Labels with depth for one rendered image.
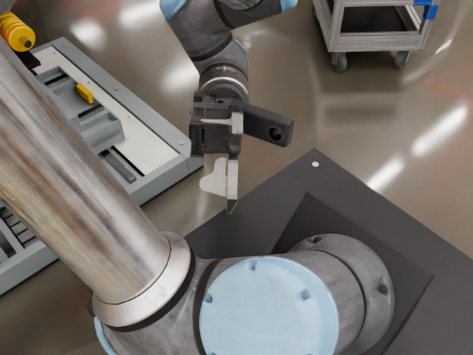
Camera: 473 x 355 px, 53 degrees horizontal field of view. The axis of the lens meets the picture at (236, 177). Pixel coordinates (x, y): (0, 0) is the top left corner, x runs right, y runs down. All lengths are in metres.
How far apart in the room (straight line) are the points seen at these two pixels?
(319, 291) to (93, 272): 0.26
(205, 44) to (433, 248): 0.58
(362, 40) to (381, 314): 1.25
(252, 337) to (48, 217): 0.26
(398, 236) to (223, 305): 0.52
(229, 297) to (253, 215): 0.44
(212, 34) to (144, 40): 1.21
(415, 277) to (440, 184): 0.81
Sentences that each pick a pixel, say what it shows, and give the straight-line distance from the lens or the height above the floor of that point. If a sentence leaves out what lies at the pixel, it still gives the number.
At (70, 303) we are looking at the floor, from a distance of 1.28.
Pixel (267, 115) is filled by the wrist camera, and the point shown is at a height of 0.58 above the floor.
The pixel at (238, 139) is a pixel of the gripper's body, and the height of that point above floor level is 0.56.
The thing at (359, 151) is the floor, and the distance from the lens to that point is 1.58.
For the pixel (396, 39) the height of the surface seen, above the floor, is 0.14.
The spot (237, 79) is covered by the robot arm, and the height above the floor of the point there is 0.58.
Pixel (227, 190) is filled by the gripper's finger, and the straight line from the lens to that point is 0.74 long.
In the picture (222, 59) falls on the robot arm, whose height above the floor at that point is 0.59.
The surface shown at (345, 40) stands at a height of 0.14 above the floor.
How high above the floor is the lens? 1.08
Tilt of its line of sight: 48 degrees down
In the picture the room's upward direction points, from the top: straight up
